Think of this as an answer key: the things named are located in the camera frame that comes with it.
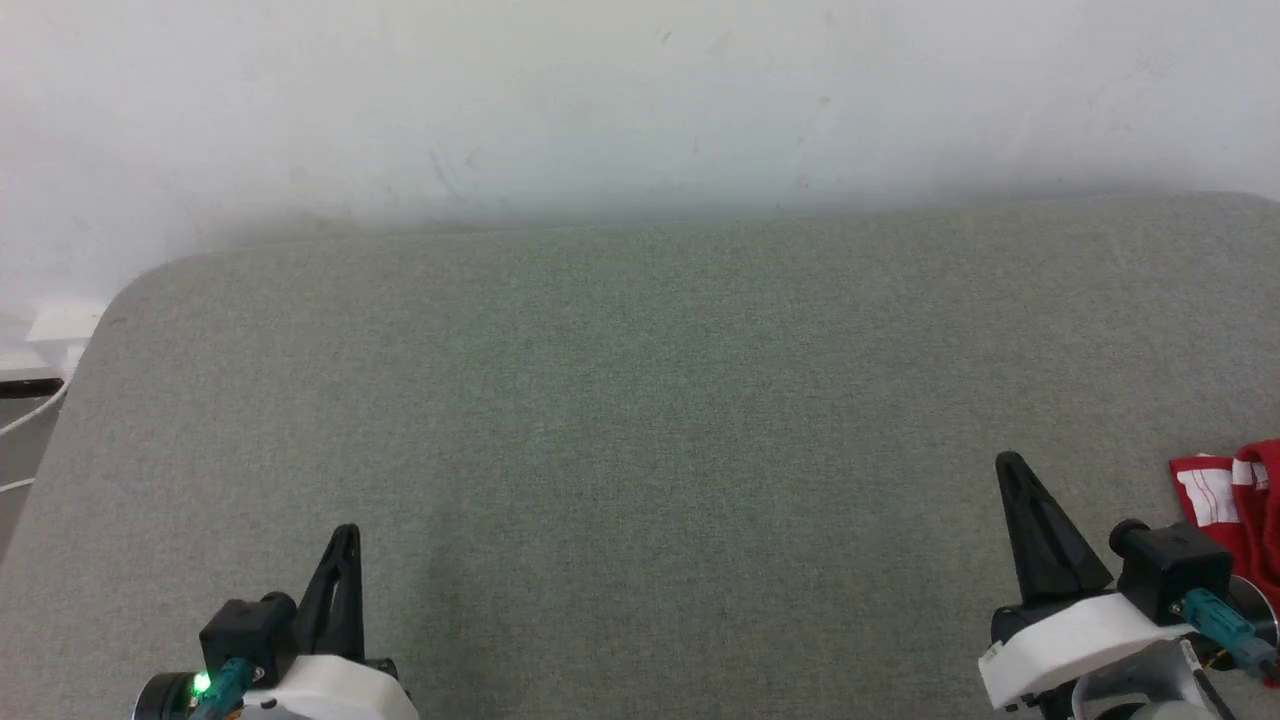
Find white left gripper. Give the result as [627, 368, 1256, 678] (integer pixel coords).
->
[240, 523, 421, 720]

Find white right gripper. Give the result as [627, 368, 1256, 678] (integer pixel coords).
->
[978, 452, 1201, 711]

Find red and white garment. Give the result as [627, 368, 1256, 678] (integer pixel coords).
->
[1168, 438, 1280, 691]

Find teal left camera cable plug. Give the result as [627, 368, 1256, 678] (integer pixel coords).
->
[188, 658, 253, 720]

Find teal camera cable plug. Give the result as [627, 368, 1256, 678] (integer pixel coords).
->
[188, 658, 253, 720]
[1178, 588, 1280, 681]

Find teal right camera cable plug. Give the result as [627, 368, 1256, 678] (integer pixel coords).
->
[1178, 588, 1280, 681]

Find white power cable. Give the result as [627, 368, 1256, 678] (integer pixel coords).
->
[0, 345, 83, 496]

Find white wall socket box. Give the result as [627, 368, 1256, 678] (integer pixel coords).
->
[25, 303, 107, 347]

